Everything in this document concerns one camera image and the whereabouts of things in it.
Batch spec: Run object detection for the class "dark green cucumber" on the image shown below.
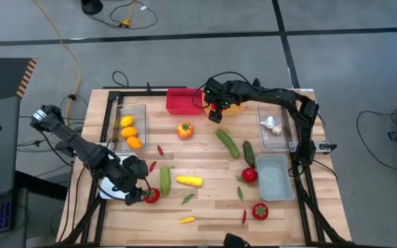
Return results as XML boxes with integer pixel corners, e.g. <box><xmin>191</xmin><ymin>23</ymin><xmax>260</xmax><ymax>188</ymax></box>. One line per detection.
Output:
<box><xmin>242</xmin><ymin>140</ymin><xmax>257</xmax><ymax>169</ymax></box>

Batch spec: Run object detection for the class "red tomato green stem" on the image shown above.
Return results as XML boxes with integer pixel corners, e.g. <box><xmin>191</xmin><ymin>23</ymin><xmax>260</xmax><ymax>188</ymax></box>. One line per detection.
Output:
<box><xmin>252</xmin><ymin>203</ymin><xmax>269</xmax><ymax>221</ymax></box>
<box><xmin>241</xmin><ymin>167</ymin><xmax>258</xmax><ymax>184</ymax></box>
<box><xmin>143</xmin><ymin>187</ymin><xmax>161</xmax><ymax>205</ymax></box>

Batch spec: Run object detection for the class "black aluminium table frame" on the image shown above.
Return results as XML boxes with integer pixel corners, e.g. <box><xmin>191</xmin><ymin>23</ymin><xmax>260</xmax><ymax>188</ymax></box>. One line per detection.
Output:
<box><xmin>60</xmin><ymin>87</ymin><xmax>351</xmax><ymax>248</ymax></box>

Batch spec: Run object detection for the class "orange plastic basket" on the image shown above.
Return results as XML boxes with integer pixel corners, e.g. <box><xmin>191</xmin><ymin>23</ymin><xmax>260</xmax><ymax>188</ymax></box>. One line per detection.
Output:
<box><xmin>201</xmin><ymin>85</ymin><xmax>245</xmax><ymax>116</ymax></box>

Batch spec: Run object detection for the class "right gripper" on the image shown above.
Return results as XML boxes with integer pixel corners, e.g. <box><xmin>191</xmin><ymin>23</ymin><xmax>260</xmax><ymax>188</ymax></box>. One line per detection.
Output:
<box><xmin>203</xmin><ymin>77</ymin><xmax>236</xmax><ymax>124</ymax></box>

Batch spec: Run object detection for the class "black round-base stand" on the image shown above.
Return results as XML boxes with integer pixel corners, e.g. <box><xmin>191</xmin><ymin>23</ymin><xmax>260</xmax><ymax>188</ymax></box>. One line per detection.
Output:
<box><xmin>81</xmin><ymin>0</ymin><xmax>103</xmax><ymax>16</ymax></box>

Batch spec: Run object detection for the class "white plastic bin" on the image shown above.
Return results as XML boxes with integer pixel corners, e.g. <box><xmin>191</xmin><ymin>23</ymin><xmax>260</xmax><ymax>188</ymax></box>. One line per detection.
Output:
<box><xmin>255</xmin><ymin>154</ymin><xmax>296</xmax><ymax>202</ymax></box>
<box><xmin>99</xmin><ymin>154</ymin><xmax>134</xmax><ymax>200</ymax></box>

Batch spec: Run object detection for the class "large white garlic bulb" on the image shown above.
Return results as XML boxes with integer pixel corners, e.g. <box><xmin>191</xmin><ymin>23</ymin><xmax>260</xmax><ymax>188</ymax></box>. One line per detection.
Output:
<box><xmin>260</xmin><ymin>116</ymin><xmax>276</xmax><ymax>130</ymax></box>

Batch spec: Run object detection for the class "clear plastic bin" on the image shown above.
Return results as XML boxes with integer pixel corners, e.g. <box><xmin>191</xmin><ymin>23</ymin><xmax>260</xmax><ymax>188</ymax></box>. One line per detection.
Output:
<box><xmin>110</xmin><ymin>103</ymin><xmax>147</xmax><ymax>154</ymax></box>
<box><xmin>257</xmin><ymin>102</ymin><xmax>298</xmax><ymax>152</ymax></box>

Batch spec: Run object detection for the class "bright green cucumber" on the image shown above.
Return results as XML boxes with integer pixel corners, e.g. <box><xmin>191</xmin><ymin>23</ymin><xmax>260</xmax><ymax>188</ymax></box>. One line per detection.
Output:
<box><xmin>215</xmin><ymin>128</ymin><xmax>241</xmax><ymax>160</ymax></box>

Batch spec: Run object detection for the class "black floor cable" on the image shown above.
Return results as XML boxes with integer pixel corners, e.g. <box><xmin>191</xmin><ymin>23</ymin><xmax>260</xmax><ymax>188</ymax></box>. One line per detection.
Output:
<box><xmin>88</xmin><ymin>0</ymin><xmax>159</xmax><ymax>31</ymax></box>
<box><xmin>356</xmin><ymin>110</ymin><xmax>397</xmax><ymax>172</ymax></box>

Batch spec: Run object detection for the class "pale green cucumber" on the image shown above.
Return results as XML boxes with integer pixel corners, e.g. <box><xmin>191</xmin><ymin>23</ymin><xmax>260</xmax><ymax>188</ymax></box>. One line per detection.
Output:
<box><xmin>159</xmin><ymin>165</ymin><xmax>172</xmax><ymax>198</ymax></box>

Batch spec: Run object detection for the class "orange mango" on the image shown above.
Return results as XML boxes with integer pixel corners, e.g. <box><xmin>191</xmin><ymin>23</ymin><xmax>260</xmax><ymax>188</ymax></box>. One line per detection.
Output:
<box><xmin>125</xmin><ymin>136</ymin><xmax>143</xmax><ymax>150</ymax></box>

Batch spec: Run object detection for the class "yellow-orange lemon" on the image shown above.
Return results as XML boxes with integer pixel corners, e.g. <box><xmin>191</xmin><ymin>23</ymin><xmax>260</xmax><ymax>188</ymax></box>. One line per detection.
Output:
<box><xmin>121</xmin><ymin>126</ymin><xmax>139</xmax><ymax>139</ymax></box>

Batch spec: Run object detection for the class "yellow floor cable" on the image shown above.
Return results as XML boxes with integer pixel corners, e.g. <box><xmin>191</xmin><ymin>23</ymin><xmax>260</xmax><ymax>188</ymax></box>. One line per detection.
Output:
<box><xmin>32</xmin><ymin>0</ymin><xmax>82</xmax><ymax>134</ymax></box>

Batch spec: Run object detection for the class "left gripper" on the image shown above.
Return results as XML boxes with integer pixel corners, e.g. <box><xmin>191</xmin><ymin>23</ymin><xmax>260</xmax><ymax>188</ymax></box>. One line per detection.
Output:
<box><xmin>110</xmin><ymin>155</ymin><xmax>151</xmax><ymax>207</ymax></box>

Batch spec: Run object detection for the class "large black striped-edge mat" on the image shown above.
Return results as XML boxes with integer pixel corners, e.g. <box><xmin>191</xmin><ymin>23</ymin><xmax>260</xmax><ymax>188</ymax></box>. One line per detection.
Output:
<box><xmin>0</xmin><ymin>57</ymin><xmax>38</xmax><ymax>106</ymax></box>

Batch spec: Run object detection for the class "yellow corn cob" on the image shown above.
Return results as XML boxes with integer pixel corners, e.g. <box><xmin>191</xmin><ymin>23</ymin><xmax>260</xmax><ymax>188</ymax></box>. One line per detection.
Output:
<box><xmin>176</xmin><ymin>176</ymin><xmax>204</xmax><ymax>188</ymax></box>

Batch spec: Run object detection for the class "red plastic basket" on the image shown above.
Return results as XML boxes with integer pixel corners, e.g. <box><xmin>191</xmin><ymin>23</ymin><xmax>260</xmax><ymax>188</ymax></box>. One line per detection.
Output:
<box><xmin>165</xmin><ymin>87</ymin><xmax>205</xmax><ymax>116</ymax></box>

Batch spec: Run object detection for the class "orange bell pepper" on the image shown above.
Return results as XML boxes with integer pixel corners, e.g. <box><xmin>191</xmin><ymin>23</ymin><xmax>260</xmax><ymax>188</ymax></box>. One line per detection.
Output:
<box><xmin>176</xmin><ymin>121</ymin><xmax>194</xmax><ymax>140</ymax></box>

